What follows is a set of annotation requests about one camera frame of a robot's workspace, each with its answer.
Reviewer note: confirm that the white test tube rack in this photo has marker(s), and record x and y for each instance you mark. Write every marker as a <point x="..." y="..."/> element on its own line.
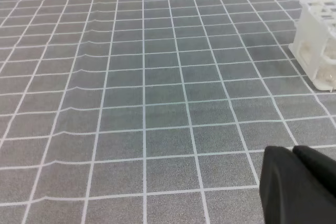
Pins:
<point x="314" y="43"/>

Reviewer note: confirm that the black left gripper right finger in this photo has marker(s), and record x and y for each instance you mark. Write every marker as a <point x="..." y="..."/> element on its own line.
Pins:
<point x="319" y="165"/>

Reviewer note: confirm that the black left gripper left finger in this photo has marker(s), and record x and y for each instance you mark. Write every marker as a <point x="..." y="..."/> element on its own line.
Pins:
<point x="289" y="193"/>

